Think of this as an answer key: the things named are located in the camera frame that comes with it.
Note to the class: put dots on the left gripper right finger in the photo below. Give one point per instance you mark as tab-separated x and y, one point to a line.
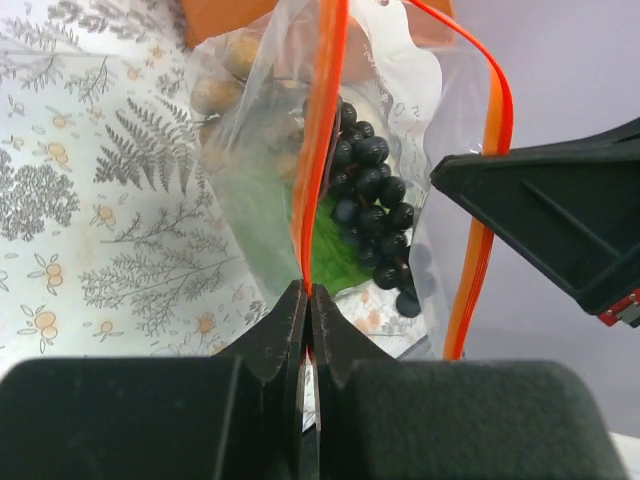
382	418

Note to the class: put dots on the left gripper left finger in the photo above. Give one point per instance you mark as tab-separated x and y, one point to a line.
233	415

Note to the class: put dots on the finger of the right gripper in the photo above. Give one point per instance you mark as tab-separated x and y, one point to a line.
571	209

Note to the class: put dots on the dark fake blueberries bunch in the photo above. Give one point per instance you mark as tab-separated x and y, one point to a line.
363	217

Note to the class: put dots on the clear zip top bag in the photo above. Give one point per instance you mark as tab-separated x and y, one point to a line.
320	124

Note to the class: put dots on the brown fake nuts cluster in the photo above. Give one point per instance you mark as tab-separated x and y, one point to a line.
248	112

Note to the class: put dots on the floral patterned table mat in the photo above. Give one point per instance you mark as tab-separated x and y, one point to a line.
113	242

